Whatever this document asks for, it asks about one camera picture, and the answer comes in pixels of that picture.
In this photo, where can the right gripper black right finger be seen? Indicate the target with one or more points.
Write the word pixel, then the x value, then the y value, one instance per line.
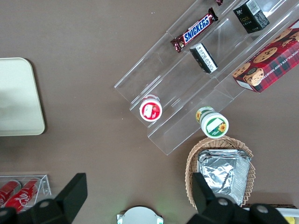
pixel 205 198

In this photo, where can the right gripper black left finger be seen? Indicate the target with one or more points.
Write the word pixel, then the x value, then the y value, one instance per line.
pixel 70 193

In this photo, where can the light wicker basket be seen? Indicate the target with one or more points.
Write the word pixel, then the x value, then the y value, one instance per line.
pixel 194 158

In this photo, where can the beige plastic tray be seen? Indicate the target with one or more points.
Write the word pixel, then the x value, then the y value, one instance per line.
pixel 18 98

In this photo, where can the clear acrylic bottle rack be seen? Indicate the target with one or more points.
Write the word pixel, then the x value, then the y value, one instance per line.
pixel 45 186

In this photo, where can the stack of foil containers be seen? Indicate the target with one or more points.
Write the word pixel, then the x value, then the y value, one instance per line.
pixel 224 172

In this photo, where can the red cola bottle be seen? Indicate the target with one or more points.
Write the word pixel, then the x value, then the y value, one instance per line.
pixel 8 191
pixel 22 196

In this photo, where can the green lid yogurt cup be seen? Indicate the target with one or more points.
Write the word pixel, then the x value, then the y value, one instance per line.
pixel 214 124

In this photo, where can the yellow snack packet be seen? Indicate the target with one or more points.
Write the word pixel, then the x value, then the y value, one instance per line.
pixel 293 220

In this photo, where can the red lid yogurt cup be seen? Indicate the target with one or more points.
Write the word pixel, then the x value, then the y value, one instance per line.
pixel 151 110

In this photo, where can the clear acrylic stepped stand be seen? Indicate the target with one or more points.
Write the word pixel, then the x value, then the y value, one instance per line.
pixel 177 93

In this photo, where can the small black carton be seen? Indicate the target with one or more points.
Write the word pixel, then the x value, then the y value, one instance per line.
pixel 251 16
pixel 204 58

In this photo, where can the red plaid cookie box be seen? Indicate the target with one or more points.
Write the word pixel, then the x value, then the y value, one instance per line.
pixel 271 65

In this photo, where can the Snickers chocolate bar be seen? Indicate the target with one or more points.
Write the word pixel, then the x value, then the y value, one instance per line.
pixel 220 2
pixel 195 30

